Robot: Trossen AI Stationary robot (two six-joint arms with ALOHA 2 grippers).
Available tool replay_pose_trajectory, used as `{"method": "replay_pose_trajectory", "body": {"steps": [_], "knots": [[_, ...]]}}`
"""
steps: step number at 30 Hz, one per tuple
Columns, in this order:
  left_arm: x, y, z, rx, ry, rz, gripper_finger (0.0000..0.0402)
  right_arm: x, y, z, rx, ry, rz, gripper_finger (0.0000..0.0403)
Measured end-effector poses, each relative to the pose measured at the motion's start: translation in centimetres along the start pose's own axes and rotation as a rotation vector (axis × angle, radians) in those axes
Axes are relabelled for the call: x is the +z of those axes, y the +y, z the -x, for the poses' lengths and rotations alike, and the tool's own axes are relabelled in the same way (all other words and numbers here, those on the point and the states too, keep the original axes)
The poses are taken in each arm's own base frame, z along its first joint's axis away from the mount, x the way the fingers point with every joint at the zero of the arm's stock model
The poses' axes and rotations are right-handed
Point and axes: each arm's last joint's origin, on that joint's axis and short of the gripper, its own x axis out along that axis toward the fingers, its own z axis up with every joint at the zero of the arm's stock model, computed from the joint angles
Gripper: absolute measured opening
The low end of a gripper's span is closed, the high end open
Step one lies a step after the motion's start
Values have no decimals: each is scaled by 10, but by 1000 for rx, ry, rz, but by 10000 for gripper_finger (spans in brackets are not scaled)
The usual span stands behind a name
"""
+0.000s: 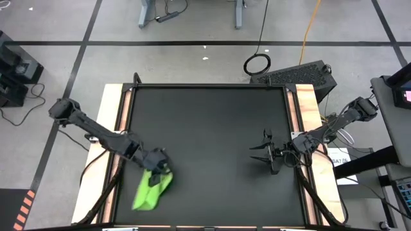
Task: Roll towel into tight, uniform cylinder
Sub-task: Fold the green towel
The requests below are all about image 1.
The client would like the large black equipment box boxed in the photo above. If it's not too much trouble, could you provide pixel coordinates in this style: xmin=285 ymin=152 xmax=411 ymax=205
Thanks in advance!
xmin=0 ymin=30 xmax=44 ymax=85

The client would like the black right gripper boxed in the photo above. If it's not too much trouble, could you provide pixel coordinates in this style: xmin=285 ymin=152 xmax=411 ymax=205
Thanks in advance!
xmin=249 ymin=128 xmax=292 ymax=176

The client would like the thin black floor cable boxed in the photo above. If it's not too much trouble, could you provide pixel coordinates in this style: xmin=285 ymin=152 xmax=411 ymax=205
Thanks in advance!
xmin=0 ymin=83 xmax=46 ymax=127

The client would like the black power strip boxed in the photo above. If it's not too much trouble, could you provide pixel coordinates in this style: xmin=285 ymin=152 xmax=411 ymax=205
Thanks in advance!
xmin=155 ymin=11 xmax=180 ymax=23

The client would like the green towel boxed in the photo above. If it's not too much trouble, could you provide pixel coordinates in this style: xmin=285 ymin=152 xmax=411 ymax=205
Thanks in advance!
xmin=132 ymin=168 xmax=174 ymax=212

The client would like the keyboard with coloured keys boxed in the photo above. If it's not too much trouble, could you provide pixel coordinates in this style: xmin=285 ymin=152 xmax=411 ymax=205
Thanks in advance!
xmin=393 ymin=179 xmax=411 ymax=222

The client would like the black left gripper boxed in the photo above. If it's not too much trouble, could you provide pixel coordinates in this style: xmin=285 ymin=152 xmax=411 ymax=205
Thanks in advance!
xmin=141 ymin=147 xmax=172 ymax=187

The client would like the white paper sheet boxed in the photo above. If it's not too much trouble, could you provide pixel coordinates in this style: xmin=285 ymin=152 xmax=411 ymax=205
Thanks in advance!
xmin=327 ymin=147 xmax=359 ymax=186

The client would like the small black equipment box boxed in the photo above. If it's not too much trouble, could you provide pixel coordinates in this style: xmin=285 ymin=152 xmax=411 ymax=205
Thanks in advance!
xmin=0 ymin=73 xmax=29 ymax=108

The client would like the black perforated computer case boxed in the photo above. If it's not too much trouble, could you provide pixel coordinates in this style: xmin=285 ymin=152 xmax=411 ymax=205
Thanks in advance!
xmin=250 ymin=60 xmax=338 ymax=104

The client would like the black table mat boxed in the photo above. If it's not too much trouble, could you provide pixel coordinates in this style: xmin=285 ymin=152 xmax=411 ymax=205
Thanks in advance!
xmin=114 ymin=88 xmax=305 ymax=225

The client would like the grey side table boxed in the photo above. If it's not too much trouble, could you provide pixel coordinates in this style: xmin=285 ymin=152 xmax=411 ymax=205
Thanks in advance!
xmin=371 ymin=76 xmax=411 ymax=167

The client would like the black coiled floor cable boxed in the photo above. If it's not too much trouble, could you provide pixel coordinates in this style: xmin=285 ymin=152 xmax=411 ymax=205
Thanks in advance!
xmin=243 ymin=0 xmax=272 ymax=77

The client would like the yellow cable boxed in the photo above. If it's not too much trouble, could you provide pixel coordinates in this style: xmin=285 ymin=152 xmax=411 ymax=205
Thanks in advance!
xmin=298 ymin=0 xmax=322 ymax=66

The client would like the black device with pink screen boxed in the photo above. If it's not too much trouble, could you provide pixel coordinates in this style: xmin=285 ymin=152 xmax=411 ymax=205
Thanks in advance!
xmin=381 ymin=62 xmax=411 ymax=110

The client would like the grey desk leg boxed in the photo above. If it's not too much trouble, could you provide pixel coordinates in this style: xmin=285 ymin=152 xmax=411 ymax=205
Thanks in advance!
xmin=138 ymin=0 xmax=152 ymax=29
xmin=234 ymin=0 xmax=244 ymax=30

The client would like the black side table foot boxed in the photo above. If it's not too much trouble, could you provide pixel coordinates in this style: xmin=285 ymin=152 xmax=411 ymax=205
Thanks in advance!
xmin=333 ymin=146 xmax=401 ymax=180

